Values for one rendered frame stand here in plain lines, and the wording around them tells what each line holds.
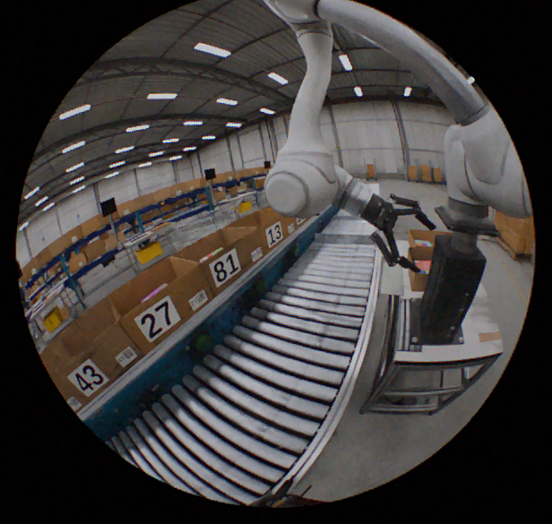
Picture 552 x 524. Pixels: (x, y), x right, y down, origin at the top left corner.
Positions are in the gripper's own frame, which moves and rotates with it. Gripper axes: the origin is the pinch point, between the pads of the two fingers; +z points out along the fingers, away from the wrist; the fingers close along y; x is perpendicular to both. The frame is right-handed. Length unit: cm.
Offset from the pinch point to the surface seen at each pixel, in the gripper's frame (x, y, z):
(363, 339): 22.0, -31.6, 7.1
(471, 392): 28, -31, 140
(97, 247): 139, -240, -417
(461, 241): -2.4, 9.1, 11.9
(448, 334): 10.1, -13.3, 35.8
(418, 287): 34.9, 0.1, 24.2
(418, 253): 53, 22, 25
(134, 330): -8, -69, -55
